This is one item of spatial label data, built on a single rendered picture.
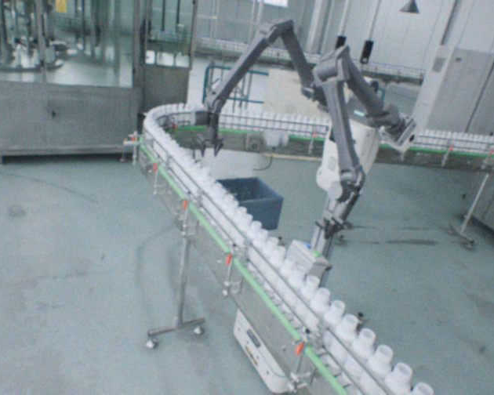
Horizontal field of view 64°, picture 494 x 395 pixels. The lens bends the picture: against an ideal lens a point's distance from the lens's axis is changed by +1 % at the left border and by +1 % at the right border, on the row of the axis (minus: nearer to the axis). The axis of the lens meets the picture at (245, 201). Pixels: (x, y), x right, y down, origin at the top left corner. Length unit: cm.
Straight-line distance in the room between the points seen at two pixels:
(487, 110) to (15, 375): 754
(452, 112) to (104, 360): 663
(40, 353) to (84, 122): 284
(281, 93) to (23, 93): 315
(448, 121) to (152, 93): 501
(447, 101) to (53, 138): 597
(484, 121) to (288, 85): 381
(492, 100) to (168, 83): 548
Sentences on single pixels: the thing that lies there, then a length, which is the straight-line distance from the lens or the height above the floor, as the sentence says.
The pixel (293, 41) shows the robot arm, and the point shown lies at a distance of 188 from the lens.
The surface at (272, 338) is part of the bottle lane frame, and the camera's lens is 144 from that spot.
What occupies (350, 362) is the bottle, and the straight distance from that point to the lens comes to 119.
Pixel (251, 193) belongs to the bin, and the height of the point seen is 83.
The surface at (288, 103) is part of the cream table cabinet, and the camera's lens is 577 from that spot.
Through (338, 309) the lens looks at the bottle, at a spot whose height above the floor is 116.
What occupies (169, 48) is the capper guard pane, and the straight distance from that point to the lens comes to 688.
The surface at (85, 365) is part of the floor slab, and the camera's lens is 251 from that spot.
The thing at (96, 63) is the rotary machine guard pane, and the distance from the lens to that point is 469.
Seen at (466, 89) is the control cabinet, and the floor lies 129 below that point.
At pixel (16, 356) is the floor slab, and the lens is 263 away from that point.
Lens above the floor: 187
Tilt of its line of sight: 25 degrees down
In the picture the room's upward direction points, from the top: 10 degrees clockwise
